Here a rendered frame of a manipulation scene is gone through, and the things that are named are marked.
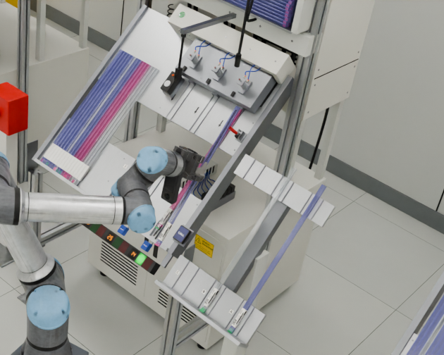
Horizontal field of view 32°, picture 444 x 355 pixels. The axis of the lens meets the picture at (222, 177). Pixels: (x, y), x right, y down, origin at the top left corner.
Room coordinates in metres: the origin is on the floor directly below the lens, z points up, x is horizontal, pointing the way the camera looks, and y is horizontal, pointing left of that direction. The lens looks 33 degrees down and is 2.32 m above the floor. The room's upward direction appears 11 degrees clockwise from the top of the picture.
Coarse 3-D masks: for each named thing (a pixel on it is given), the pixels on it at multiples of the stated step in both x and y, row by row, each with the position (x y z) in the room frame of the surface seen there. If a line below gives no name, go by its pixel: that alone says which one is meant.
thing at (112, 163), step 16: (96, 160) 2.31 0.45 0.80; (112, 160) 2.29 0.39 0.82; (128, 160) 2.28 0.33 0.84; (96, 176) 2.25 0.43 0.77; (112, 176) 2.24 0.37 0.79; (160, 176) 2.20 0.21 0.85; (96, 192) 2.20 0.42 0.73; (160, 192) 2.16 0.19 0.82; (160, 208) 2.11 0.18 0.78; (192, 208) 2.09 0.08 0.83; (176, 224) 2.05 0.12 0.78
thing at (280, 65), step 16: (176, 16) 2.61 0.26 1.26; (192, 16) 2.59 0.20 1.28; (176, 32) 2.65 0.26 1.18; (192, 32) 2.54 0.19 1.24; (208, 32) 2.52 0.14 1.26; (224, 32) 2.51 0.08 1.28; (240, 32) 2.49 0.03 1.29; (224, 48) 2.46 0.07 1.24; (256, 48) 2.43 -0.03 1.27; (272, 48) 2.41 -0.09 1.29; (256, 64) 2.38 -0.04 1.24; (272, 64) 2.37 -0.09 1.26; (288, 64) 2.38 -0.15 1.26
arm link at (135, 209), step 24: (0, 192) 1.55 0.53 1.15; (24, 192) 1.59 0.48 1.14; (144, 192) 1.73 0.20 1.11; (0, 216) 1.52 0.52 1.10; (24, 216) 1.54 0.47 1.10; (48, 216) 1.56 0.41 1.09; (72, 216) 1.59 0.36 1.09; (96, 216) 1.61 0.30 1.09; (120, 216) 1.63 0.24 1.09; (144, 216) 1.63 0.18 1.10
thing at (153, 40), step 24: (144, 24) 2.72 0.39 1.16; (168, 24) 2.69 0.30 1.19; (120, 48) 2.66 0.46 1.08; (144, 48) 2.63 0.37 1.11; (168, 48) 2.61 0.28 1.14; (168, 72) 2.53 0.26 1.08; (144, 96) 2.47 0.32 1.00; (168, 96) 2.44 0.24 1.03; (192, 96) 2.42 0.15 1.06; (216, 96) 2.40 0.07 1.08; (192, 120) 2.35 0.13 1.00; (216, 120) 2.33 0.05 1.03; (240, 120) 2.31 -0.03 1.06
